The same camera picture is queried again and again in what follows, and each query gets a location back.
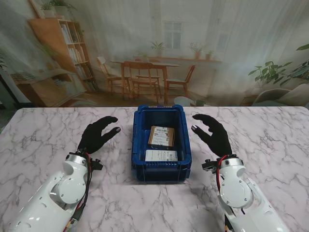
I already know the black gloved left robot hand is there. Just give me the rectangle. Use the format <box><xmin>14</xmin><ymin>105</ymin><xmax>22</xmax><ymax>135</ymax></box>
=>
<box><xmin>77</xmin><ymin>116</ymin><xmax>121</xmax><ymax>155</ymax></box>

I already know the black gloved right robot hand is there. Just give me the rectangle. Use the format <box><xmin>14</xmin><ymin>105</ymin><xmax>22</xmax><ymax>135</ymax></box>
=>
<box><xmin>190</xmin><ymin>114</ymin><xmax>233</xmax><ymax>159</ymax></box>

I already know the small cardboard package with label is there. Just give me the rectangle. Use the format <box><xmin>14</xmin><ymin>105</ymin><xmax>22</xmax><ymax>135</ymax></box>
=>
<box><xmin>147</xmin><ymin>125</ymin><xmax>175</xmax><ymax>147</ymax></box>

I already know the long cardboard package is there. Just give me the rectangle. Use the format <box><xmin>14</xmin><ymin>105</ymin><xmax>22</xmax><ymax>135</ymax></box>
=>
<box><xmin>144</xmin><ymin>149</ymin><xmax>179</xmax><ymax>162</ymax></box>

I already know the blue plastic turnover box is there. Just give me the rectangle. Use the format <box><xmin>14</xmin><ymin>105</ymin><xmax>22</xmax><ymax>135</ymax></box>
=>
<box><xmin>131</xmin><ymin>104</ymin><xmax>193</xmax><ymax>186</ymax></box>

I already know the printed room scene backdrop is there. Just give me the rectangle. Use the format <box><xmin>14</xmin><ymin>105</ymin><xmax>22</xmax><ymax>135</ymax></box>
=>
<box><xmin>0</xmin><ymin>0</ymin><xmax>309</xmax><ymax>109</ymax></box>

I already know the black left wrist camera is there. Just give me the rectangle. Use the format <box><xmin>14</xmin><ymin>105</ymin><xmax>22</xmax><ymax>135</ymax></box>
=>
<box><xmin>91</xmin><ymin>159</ymin><xmax>104</xmax><ymax>171</ymax></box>

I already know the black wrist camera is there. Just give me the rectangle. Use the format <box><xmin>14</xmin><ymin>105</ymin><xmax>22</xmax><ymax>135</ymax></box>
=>
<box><xmin>201</xmin><ymin>159</ymin><xmax>219</xmax><ymax>174</ymax></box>
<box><xmin>91</xmin><ymin>159</ymin><xmax>104</xmax><ymax>171</ymax></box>

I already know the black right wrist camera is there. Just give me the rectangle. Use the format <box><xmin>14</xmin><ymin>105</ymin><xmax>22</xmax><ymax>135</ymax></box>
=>
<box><xmin>201</xmin><ymin>159</ymin><xmax>219</xmax><ymax>174</ymax></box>

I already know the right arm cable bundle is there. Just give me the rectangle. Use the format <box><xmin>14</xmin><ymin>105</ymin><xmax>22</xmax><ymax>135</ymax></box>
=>
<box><xmin>216</xmin><ymin>156</ymin><xmax>247</xmax><ymax>232</ymax></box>

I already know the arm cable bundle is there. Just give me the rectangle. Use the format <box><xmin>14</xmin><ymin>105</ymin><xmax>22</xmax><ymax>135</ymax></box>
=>
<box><xmin>63</xmin><ymin>152</ymin><xmax>95</xmax><ymax>232</ymax></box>
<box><xmin>216</xmin><ymin>156</ymin><xmax>247</xmax><ymax>232</ymax></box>

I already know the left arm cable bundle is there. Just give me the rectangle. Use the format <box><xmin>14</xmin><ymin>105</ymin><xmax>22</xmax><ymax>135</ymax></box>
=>
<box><xmin>63</xmin><ymin>152</ymin><xmax>95</xmax><ymax>232</ymax></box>

